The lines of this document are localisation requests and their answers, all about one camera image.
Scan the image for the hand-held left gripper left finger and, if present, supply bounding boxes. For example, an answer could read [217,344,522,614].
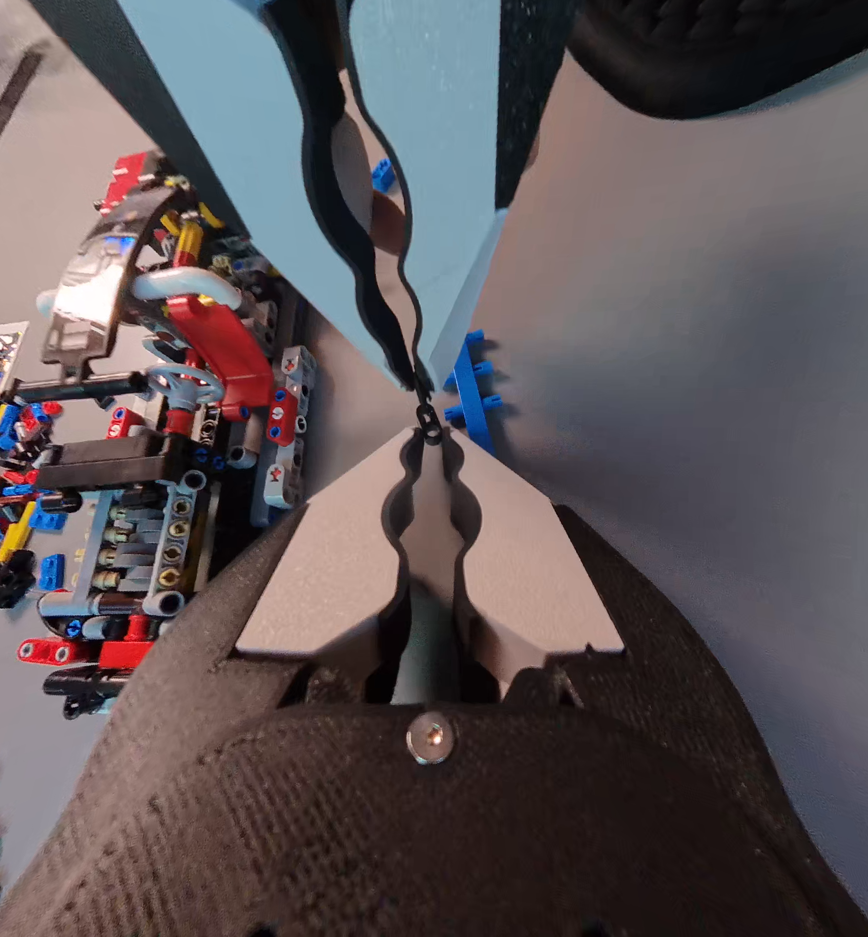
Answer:
[235,429,424,704]

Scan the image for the black office chair seat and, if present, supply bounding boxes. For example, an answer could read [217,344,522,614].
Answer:
[566,0,868,122]

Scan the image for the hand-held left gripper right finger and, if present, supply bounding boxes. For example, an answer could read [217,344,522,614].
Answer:
[443,427,627,702]

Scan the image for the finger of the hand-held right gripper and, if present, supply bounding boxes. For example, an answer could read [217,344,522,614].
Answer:
[115,0,416,392]
[346,0,510,394]

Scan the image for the partly built lego car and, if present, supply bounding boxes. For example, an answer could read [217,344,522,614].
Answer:
[13,150,318,720]

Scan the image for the person's right hand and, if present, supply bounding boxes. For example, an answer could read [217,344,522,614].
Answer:
[330,69,411,257]

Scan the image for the long blue lego beam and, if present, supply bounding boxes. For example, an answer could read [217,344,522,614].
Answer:
[443,329,504,456]

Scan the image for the pile of mixed lego pieces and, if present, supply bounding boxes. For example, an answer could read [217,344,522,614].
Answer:
[0,395,66,610]

